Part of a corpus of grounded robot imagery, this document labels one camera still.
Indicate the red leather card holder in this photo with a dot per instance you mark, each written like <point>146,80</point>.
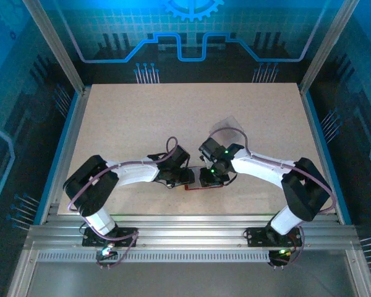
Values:
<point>196,176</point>

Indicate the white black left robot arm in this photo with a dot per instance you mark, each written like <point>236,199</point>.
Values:
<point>136,173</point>

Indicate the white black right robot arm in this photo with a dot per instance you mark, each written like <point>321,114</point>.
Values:
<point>259,171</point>

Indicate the transparent plastic card sleeve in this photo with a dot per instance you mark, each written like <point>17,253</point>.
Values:
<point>227,125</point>

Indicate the small LED circuit board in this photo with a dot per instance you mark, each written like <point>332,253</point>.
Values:
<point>281,253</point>
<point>106,252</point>

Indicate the grey metal lower sheet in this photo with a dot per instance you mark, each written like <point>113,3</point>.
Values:
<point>185,281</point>

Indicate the blue gear print back panel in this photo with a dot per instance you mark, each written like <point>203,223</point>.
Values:
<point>185,31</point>

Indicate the blue circuit print side panel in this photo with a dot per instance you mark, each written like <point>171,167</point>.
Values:
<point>358,123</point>
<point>12,123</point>

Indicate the aluminium frame cross beam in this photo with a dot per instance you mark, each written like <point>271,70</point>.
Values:
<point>188,232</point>

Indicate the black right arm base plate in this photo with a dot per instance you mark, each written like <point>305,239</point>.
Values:
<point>256,236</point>

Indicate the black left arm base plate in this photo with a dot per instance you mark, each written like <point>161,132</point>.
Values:
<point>126,236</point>

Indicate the aluminium side rail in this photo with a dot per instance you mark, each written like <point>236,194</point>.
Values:
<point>65,154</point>
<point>324,154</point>

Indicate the aluminium frame post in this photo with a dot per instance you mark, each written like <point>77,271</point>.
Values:
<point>54,46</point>
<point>327,46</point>

